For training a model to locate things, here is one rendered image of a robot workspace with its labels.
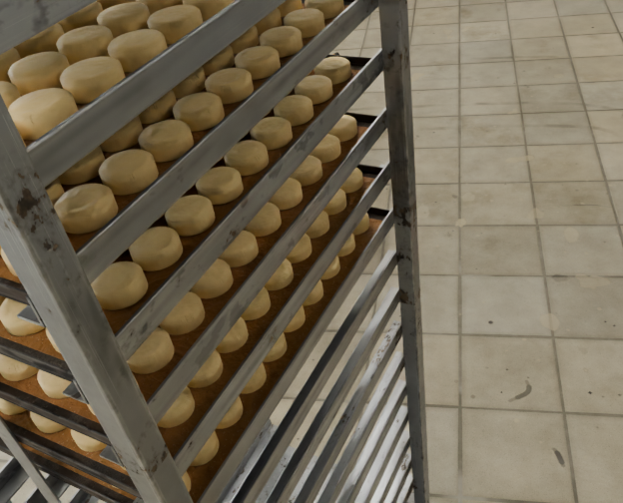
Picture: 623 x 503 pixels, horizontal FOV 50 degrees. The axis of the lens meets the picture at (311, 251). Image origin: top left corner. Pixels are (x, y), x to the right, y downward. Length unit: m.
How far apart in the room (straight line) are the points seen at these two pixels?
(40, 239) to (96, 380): 0.13
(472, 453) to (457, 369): 0.31
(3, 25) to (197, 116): 0.26
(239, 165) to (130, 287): 0.21
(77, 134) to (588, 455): 1.80
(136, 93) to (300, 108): 0.34
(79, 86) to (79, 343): 0.20
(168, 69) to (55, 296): 0.21
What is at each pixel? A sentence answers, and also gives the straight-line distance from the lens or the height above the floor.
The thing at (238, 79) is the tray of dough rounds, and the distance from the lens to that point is 0.73.
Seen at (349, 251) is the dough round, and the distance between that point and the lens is 1.05.
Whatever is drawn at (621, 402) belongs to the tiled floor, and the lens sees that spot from 2.22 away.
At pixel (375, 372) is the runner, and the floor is 0.79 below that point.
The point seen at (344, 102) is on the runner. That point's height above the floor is 1.32.
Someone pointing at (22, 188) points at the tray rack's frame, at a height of 1.51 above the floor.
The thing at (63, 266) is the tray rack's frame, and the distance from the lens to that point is 0.47.
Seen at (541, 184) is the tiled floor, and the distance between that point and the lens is 3.03.
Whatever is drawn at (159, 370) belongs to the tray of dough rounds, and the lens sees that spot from 0.70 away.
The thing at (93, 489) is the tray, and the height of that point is 1.04.
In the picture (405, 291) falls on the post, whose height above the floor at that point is 0.89.
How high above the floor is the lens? 1.72
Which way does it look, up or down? 39 degrees down
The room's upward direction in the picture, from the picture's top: 10 degrees counter-clockwise
